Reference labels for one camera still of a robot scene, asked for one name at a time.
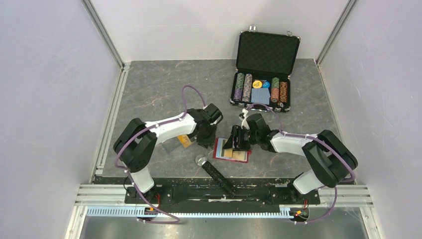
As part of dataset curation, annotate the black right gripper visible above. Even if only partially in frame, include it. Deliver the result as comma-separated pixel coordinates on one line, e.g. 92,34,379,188
223,124,260,151

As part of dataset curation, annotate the gold magnetic stripe card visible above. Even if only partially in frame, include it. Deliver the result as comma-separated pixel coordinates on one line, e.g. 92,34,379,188
232,151,248,162

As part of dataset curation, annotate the red leather card holder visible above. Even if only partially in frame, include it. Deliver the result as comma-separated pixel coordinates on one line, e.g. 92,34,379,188
212,138,251,163

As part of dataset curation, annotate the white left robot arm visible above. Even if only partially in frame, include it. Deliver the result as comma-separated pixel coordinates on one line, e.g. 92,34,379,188
113,104,223,203

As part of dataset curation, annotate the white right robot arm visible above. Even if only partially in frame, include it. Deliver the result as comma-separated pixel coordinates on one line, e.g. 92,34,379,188
223,112,358,203

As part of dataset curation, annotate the blue playing card deck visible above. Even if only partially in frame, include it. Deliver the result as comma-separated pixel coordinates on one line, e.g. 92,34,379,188
250,88,271,105

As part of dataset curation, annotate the black microphone with silver grille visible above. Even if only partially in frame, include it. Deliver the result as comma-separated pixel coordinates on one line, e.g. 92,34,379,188
195,154,238,197

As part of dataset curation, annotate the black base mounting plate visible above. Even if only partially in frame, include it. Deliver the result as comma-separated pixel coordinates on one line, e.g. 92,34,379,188
144,178,320,214

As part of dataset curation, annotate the yellow dealer button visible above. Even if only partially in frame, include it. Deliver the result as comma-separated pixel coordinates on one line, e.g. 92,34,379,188
252,80,263,89

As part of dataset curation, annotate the black poker chip case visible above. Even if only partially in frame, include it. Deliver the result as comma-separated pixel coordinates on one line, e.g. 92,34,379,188
229,24,301,113

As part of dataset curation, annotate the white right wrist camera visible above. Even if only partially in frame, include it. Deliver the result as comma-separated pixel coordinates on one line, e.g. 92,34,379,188
239,109,250,129

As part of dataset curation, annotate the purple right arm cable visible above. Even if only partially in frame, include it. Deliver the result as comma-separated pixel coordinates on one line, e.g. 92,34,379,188
244,103,357,226

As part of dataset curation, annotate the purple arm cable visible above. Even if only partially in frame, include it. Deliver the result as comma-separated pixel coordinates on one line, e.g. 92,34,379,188
113,85,207,225
244,103,357,226

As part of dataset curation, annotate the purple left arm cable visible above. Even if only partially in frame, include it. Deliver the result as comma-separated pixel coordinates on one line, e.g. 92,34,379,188
113,85,207,225

